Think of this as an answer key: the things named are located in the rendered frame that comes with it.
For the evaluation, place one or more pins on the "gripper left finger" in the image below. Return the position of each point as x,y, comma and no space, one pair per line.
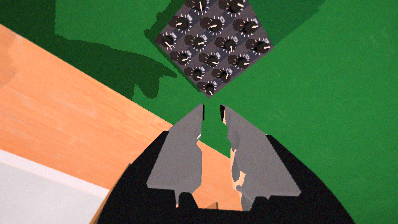
170,165

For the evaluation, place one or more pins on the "dark grey knob box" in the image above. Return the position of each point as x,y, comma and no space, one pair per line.
211,57

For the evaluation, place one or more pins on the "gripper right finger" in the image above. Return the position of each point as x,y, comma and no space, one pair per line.
264,167

